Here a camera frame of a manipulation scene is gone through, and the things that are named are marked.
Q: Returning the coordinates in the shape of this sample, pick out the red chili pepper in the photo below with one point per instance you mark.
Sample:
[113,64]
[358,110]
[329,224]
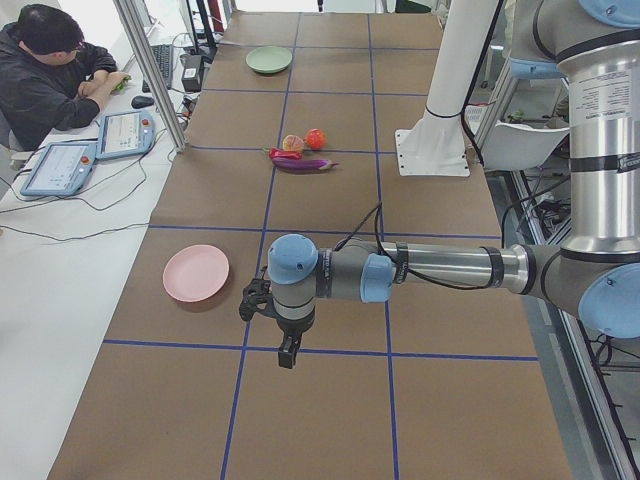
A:
[276,153]

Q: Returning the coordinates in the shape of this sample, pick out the black keyboard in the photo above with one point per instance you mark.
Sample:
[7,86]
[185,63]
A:
[163,55]

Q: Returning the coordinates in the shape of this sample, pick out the white chair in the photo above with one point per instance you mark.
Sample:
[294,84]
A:
[516,147]

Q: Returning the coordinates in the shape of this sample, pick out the yellow pink peach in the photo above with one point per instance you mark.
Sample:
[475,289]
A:
[293,143]

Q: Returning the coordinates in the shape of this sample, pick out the pink plate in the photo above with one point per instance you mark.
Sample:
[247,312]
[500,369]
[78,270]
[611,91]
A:
[195,273]

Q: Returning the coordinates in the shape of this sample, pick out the blue teach pendant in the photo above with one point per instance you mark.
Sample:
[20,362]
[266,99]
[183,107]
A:
[62,170]
[125,134]

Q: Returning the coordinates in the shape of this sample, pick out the green plate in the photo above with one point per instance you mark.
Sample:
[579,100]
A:
[269,59]

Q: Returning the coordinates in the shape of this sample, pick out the near blue teach pendant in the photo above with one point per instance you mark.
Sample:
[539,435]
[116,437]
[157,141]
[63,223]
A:
[62,170]

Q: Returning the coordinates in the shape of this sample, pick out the purple eggplant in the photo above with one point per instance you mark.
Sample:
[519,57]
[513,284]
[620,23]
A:
[300,166]

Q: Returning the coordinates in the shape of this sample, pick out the aluminium frame post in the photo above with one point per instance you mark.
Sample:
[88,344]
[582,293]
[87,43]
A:
[135,33]

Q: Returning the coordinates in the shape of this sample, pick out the black computer mouse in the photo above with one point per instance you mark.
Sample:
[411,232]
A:
[141,101]

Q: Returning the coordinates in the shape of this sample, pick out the person in black jacket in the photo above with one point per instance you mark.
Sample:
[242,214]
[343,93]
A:
[51,78]

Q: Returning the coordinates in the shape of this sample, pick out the far blue teach pendant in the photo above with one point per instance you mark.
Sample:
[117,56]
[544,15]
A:
[125,134]

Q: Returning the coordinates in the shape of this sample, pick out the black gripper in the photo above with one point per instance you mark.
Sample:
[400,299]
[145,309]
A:
[291,329]

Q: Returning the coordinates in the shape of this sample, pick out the black power adapter box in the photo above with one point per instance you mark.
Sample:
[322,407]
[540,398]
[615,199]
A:
[193,72]

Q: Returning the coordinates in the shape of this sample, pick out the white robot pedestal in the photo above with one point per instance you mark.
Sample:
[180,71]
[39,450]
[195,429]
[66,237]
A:
[435,146]

